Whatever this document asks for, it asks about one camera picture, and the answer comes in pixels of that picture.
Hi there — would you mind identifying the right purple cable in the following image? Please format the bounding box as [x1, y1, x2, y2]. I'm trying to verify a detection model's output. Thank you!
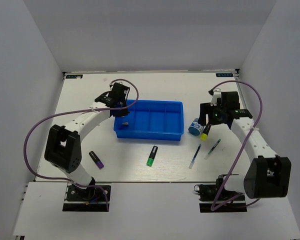
[211, 80, 263, 213]

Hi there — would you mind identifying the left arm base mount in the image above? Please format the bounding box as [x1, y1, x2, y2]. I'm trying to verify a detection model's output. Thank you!
[62, 185, 108, 212]

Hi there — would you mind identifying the yellow black highlighter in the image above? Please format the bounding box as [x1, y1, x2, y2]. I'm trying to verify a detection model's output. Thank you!
[200, 123, 212, 141]

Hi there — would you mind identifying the blue pen refill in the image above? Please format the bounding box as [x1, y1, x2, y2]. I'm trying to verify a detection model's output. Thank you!
[188, 144, 202, 169]

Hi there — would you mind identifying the purple black highlighter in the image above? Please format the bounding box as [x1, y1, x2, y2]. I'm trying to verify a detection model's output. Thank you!
[88, 151, 104, 170]

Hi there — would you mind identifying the green pen refill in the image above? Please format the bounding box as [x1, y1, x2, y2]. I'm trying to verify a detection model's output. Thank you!
[204, 139, 221, 160]

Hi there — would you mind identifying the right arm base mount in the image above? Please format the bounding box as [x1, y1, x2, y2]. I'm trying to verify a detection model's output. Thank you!
[194, 183, 247, 213]

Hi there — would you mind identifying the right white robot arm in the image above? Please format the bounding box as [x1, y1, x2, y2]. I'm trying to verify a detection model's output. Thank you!
[198, 91, 292, 200]

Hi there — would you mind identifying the left table corner label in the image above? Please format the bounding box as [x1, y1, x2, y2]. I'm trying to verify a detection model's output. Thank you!
[65, 74, 83, 79]

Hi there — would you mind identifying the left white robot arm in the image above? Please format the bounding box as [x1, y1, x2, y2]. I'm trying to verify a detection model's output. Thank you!
[44, 81, 130, 200]

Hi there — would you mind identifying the green black highlighter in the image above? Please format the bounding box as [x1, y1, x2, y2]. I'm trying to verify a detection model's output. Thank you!
[146, 145, 158, 167]

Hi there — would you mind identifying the blue plastic divided tray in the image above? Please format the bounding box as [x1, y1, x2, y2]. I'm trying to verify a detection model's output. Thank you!
[113, 100, 184, 141]

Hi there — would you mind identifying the blue correction tape roll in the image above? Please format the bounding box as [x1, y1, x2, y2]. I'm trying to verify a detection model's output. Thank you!
[188, 118, 205, 137]

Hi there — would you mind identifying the table corner label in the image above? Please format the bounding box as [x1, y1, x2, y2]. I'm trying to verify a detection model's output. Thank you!
[215, 72, 234, 78]
[65, 74, 83, 79]

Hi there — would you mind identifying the right table corner label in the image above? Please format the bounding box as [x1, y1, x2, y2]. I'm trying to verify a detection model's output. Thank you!
[215, 72, 234, 78]

